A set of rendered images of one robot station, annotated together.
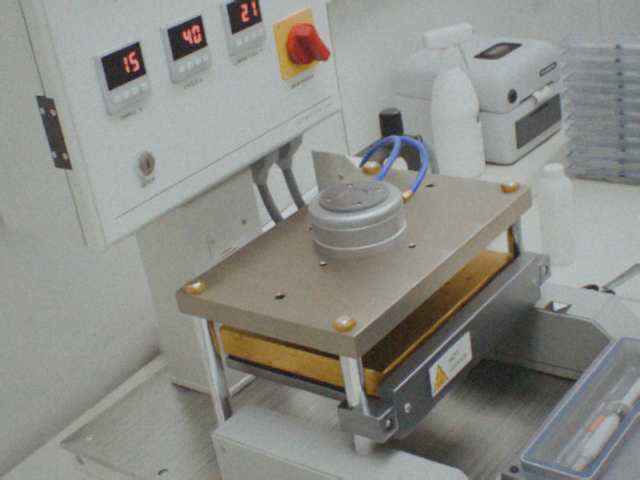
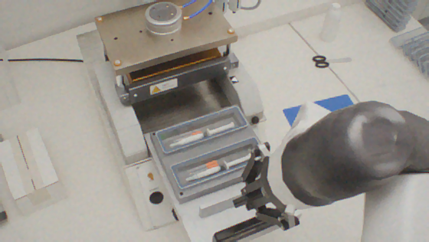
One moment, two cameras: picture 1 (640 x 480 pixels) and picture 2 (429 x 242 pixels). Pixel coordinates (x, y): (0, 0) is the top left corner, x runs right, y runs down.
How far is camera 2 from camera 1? 0.50 m
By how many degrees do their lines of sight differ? 32
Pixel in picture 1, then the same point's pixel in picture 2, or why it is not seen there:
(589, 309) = (242, 87)
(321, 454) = (111, 93)
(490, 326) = (191, 78)
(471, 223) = (199, 40)
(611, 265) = (340, 52)
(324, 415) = not seen: hidden behind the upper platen
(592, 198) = (364, 19)
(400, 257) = (162, 43)
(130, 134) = not seen: outside the picture
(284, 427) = (112, 76)
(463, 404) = (190, 92)
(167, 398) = not seen: hidden behind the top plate
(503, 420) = (194, 106)
